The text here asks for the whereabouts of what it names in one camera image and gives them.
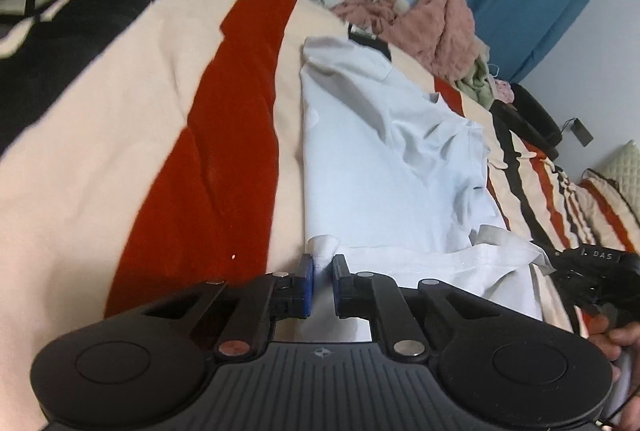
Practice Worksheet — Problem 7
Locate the striped cream red black blanket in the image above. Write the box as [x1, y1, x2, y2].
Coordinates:
[0, 0, 640, 431]

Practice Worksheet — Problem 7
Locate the black wall socket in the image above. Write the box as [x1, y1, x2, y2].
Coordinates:
[562, 117, 593, 147]

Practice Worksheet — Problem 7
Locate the person's right hand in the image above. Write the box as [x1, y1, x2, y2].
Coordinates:
[587, 315, 640, 385]

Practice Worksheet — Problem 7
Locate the pink fluffy blanket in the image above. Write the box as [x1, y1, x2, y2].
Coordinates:
[332, 0, 480, 81]

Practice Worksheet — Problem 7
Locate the small pink cloth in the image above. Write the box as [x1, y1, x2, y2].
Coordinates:
[494, 79, 515, 104]

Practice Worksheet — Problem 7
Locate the cream quilted pillow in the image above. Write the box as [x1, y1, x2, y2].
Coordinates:
[597, 140, 640, 216]

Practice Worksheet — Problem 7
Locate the white t-shirt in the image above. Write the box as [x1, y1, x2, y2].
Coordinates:
[296, 37, 551, 342]

